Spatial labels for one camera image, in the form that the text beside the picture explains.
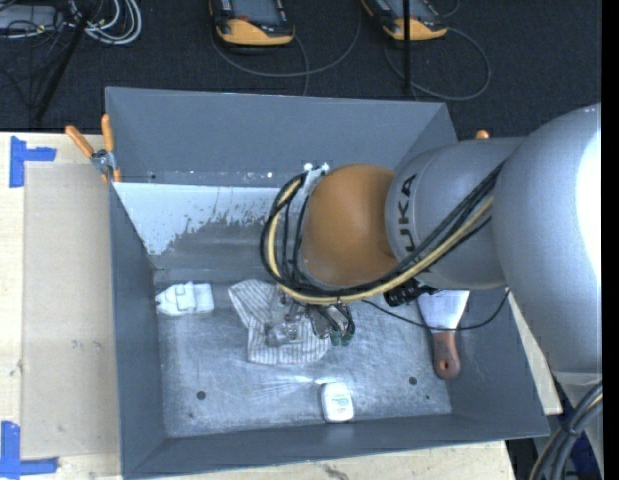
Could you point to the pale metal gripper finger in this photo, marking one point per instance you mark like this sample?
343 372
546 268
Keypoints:
283 339
281 326

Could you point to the striped white cloth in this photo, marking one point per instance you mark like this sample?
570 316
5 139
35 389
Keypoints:
269 338

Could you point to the grey metal bin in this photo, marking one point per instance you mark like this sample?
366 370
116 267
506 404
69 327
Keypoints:
214 378

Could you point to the white dental floss box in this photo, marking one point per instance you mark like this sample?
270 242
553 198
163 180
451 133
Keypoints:
337 402

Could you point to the white folded cloth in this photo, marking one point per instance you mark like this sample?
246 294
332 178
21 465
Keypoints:
186 298

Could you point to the brown cardboard board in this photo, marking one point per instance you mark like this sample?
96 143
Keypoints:
64 318

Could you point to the black cylinder on white bracket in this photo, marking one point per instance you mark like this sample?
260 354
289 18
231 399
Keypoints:
404 294

